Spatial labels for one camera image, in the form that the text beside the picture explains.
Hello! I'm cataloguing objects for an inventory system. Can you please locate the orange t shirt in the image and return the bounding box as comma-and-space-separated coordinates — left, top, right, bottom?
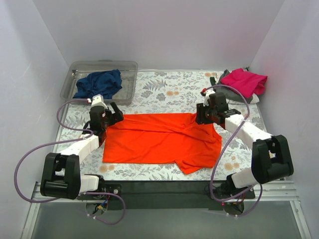
103, 113, 222, 174

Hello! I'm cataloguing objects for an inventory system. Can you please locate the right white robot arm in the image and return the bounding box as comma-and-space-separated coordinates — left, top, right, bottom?
196, 90, 294, 198

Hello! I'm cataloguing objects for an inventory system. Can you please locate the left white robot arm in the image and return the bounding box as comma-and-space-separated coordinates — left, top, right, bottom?
40, 102, 124, 199

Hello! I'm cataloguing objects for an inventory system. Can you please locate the white folded shirt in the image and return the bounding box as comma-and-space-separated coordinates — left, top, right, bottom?
226, 94, 260, 105

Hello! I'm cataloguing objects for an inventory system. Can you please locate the blue t shirt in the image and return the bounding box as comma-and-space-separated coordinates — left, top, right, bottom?
73, 69, 122, 99

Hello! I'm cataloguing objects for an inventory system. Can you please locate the clear plastic bin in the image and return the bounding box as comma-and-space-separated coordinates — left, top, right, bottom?
60, 60, 138, 105

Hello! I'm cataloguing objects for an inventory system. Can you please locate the grey folded t shirt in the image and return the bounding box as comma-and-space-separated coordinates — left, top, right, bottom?
215, 69, 244, 102

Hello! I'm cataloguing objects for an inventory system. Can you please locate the dark green folded shirt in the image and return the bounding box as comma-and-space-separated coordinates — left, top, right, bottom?
210, 77, 217, 90

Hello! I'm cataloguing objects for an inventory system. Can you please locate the pink folded t shirt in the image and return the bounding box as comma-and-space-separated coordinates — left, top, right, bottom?
219, 68, 268, 98

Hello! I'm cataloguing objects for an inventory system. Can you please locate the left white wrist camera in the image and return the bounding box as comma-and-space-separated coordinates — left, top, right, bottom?
87, 94, 107, 109

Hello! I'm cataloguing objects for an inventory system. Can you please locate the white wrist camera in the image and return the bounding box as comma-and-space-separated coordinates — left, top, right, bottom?
87, 94, 107, 109
200, 88, 215, 107

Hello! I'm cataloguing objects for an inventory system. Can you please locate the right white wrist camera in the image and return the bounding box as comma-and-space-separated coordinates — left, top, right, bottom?
200, 88, 215, 107

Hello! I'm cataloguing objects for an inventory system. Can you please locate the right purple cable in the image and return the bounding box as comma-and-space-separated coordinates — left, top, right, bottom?
201, 84, 264, 218

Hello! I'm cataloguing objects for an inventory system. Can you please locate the purple cable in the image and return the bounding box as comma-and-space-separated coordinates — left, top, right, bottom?
201, 84, 264, 218
13, 98, 127, 226

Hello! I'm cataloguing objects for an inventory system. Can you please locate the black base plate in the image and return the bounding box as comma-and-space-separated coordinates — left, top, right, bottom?
77, 180, 245, 211

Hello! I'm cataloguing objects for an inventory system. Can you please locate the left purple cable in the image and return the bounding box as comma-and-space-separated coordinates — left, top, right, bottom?
13, 98, 127, 226

